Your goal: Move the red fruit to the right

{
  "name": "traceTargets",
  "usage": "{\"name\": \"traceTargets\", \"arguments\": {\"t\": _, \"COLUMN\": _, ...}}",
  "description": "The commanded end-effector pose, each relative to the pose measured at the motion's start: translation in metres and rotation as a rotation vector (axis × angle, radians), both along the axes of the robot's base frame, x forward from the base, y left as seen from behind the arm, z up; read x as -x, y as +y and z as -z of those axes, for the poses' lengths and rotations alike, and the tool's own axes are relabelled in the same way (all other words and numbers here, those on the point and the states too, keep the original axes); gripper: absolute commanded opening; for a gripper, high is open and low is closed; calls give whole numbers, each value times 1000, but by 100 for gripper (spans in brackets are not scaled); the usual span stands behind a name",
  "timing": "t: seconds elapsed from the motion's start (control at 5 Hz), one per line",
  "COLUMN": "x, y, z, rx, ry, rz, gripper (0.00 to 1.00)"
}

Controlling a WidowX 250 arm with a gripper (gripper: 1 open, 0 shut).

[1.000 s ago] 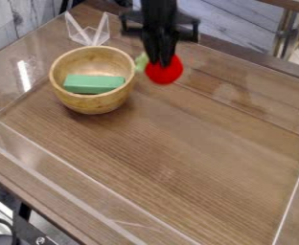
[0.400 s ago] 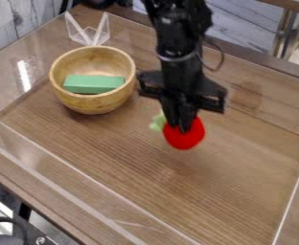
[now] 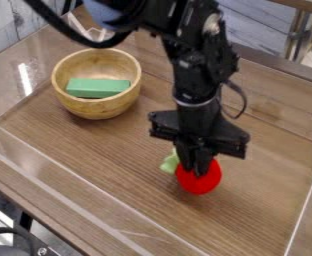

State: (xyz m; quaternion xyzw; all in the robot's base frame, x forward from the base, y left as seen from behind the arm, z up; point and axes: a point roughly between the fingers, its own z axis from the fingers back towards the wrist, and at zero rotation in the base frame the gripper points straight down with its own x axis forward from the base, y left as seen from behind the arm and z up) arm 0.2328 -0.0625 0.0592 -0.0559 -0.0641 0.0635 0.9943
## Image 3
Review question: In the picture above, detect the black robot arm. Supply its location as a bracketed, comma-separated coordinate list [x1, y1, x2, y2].
[84, 0, 249, 177]

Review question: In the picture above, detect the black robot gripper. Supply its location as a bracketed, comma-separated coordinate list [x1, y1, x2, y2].
[148, 102, 251, 177]

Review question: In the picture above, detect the green rectangular block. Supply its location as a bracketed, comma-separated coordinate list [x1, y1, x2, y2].
[65, 78, 131, 99]

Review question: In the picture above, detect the red plush fruit green leaf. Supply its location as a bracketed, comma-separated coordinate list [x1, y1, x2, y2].
[159, 149, 223, 195]

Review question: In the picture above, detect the metal table leg background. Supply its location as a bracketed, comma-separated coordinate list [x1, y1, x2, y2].
[284, 10, 312, 63]

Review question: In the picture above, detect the wooden bowl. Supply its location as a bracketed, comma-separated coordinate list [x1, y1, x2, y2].
[50, 48, 141, 120]

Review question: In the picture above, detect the black table frame bracket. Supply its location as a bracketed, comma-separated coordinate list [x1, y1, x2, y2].
[13, 210, 61, 256]

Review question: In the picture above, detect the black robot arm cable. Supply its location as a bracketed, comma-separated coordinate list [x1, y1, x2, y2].
[22, 0, 249, 120]

